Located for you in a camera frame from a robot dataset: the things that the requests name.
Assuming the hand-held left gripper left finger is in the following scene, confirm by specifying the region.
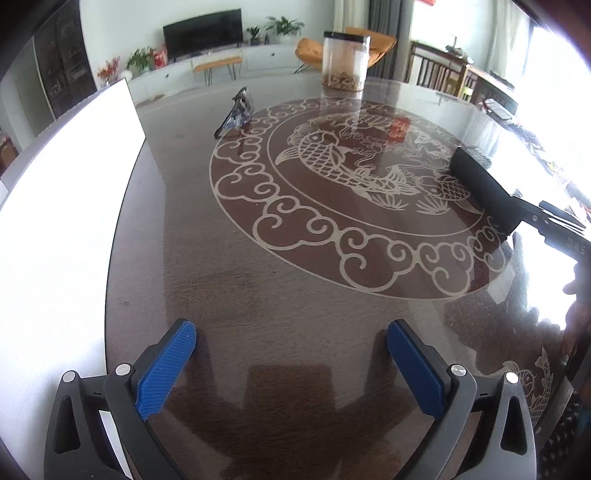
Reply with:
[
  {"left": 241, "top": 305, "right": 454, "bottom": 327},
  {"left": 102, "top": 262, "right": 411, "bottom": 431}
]
[{"left": 44, "top": 318, "right": 198, "bottom": 480}]

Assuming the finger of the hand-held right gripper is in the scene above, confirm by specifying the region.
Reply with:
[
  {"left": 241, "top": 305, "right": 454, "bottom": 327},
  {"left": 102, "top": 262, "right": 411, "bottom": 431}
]
[
  {"left": 538, "top": 200, "right": 586, "bottom": 228},
  {"left": 510, "top": 195, "right": 548, "bottom": 227}
]

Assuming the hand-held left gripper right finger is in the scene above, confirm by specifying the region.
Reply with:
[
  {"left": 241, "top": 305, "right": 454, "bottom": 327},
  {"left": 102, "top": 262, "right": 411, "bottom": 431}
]
[{"left": 387, "top": 318, "right": 539, "bottom": 480}]

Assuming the long black box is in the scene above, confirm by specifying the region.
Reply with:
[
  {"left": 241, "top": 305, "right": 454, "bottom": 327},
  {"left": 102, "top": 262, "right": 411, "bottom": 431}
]
[{"left": 450, "top": 145, "right": 525, "bottom": 241}]

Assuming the person's right hand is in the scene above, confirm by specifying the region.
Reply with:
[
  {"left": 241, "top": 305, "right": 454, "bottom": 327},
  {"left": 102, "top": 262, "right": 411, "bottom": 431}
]
[{"left": 562, "top": 262, "right": 591, "bottom": 324}]

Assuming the black flat device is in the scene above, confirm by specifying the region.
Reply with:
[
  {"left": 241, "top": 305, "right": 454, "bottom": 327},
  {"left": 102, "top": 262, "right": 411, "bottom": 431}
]
[{"left": 482, "top": 98, "right": 515, "bottom": 121}]

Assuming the dark wooden chair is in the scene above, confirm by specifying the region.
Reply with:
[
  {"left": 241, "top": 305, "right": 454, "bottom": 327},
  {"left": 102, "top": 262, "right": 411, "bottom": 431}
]
[{"left": 409, "top": 41, "right": 478, "bottom": 102}]

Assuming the white board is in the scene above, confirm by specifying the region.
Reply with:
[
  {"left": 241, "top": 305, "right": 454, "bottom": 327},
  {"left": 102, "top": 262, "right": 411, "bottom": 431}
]
[{"left": 0, "top": 78, "right": 147, "bottom": 480}]

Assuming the grey curtain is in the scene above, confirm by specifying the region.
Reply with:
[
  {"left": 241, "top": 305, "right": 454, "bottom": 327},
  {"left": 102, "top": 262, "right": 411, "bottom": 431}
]
[{"left": 367, "top": 0, "right": 414, "bottom": 79}]

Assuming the clear jar with black lid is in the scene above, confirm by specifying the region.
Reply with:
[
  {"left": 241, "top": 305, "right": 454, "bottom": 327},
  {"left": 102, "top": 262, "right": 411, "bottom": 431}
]
[{"left": 322, "top": 31, "right": 371, "bottom": 92}]

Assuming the covered standing air conditioner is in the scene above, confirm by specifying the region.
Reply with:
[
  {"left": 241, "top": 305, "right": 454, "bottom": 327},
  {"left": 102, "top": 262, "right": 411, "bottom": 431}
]
[{"left": 333, "top": 0, "right": 370, "bottom": 35}]

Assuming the orange lounge chair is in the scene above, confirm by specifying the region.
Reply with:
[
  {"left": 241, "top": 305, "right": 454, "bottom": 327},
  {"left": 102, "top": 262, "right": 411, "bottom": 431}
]
[{"left": 295, "top": 27, "right": 398, "bottom": 77}]

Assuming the large green potted plant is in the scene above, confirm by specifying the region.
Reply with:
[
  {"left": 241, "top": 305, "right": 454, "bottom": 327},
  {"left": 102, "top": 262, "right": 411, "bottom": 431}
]
[{"left": 265, "top": 15, "right": 305, "bottom": 44}]

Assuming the red flower arrangement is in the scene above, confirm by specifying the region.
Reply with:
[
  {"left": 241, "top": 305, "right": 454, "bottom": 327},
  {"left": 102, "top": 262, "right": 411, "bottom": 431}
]
[{"left": 96, "top": 58, "right": 122, "bottom": 86}]

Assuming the white low media cabinet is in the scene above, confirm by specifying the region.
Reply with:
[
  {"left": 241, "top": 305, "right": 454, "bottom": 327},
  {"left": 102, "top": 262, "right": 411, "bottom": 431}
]
[{"left": 124, "top": 41, "right": 324, "bottom": 100}]

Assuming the orange bench with metal legs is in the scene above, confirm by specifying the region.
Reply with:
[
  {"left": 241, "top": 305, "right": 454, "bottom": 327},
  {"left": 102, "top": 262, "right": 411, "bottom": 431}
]
[{"left": 193, "top": 56, "right": 244, "bottom": 86}]

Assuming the bushy green potted plant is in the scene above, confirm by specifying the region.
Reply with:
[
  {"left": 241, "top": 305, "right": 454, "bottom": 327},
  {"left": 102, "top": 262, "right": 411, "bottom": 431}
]
[{"left": 126, "top": 47, "right": 155, "bottom": 77}]

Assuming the black display cabinet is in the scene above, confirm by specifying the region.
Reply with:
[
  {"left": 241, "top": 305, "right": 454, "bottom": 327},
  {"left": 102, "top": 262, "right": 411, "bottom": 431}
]
[{"left": 32, "top": 0, "right": 98, "bottom": 121}]

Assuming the black television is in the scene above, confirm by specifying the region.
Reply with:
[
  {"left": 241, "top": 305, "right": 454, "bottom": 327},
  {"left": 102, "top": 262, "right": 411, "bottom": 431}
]
[{"left": 163, "top": 8, "right": 244, "bottom": 61}]

